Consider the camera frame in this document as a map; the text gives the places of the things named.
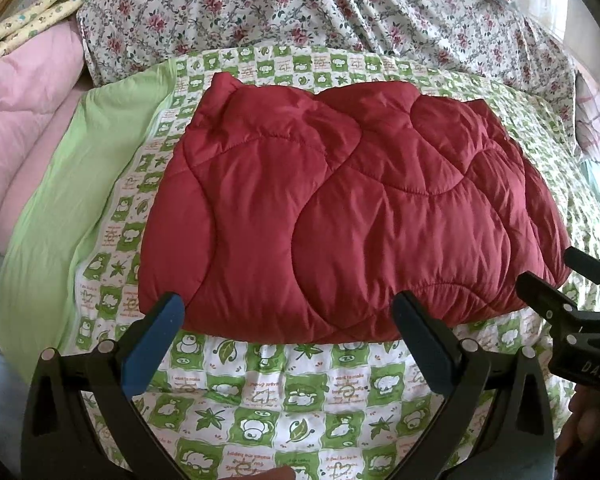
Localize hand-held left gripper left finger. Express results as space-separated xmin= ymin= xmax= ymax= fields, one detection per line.
xmin=20 ymin=292 xmax=186 ymax=480

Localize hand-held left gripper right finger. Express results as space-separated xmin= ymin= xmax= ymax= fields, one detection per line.
xmin=390 ymin=290 xmax=556 ymax=480

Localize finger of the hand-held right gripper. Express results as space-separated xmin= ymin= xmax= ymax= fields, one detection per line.
xmin=516 ymin=270 xmax=577 ymax=337
xmin=562 ymin=246 xmax=600 ymax=308

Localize red quilted blanket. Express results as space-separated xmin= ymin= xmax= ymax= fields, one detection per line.
xmin=137 ymin=72 xmax=571 ymax=345

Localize person's right hand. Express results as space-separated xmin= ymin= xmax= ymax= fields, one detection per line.
xmin=555 ymin=387 xmax=600 ymax=468

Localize green white printed blanket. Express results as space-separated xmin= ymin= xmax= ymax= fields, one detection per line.
xmin=0 ymin=45 xmax=600 ymax=480

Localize pink plaid pillow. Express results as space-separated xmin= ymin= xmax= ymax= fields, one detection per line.
xmin=574 ymin=72 xmax=600 ymax=161

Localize pink quilt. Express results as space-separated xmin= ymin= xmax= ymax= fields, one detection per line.
xmin=0 ymin=25 xmax=88 ymax=266

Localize yellow floral cloth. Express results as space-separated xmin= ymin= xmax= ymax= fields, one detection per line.
xmin=0 ymin=0 xmax=98 ymax=68

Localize floral print quilt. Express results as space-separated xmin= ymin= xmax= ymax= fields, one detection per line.
xmin=77 ymin=0 xmax=581 ymax=121

